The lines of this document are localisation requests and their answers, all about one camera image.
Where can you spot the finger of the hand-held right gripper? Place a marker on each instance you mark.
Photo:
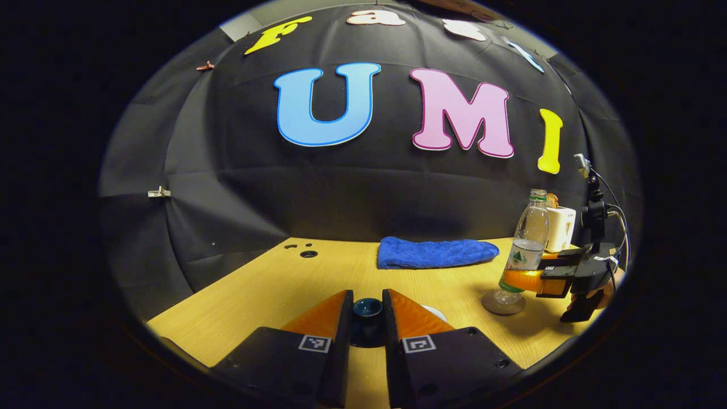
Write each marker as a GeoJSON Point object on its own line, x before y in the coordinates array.
{"type": "Point", "coordinates": [554, 281]}
{"type": "Point", "coordinates": [573, 253]}

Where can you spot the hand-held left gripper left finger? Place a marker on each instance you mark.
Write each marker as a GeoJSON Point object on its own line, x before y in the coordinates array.
{"type": "Point", "coordinates": [339, 363]}

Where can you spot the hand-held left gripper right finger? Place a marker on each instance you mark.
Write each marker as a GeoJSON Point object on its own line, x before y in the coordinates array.
{"type": "Point", "coordinates": [393, 363]}

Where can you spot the clear plastic water bottle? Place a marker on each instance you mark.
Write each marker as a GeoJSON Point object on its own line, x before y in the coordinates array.
{"type": "Point", "coordinates": [528, 238]}

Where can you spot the teal teacup lid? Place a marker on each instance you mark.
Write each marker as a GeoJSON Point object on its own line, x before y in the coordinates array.
{"type": "Point", "coordinates": [366, 309]}

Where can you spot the white toaster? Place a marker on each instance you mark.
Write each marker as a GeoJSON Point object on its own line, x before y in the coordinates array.
{"type": "Point", "coordinates": [562, 230]}

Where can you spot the toast slice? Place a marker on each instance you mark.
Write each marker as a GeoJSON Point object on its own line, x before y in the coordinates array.
{"type": "Point", "coordinates": [552, 200]}

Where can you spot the blue towel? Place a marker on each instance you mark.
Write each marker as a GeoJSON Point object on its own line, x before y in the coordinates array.
{"type": "Point", "coordinates": [431, 253]}

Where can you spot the black backdrop cloth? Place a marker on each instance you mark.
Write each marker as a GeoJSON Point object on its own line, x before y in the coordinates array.
{"type": "Point", "coordinates": [227, 170]}

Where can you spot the white cloth clip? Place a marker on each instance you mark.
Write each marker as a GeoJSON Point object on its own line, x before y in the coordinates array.
{"type": "Point", "coordinates": [159, 193]}

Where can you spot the red cloth clip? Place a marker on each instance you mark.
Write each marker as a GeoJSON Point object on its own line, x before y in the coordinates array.
{"type": "Point", "coordinates": [205, 66]}

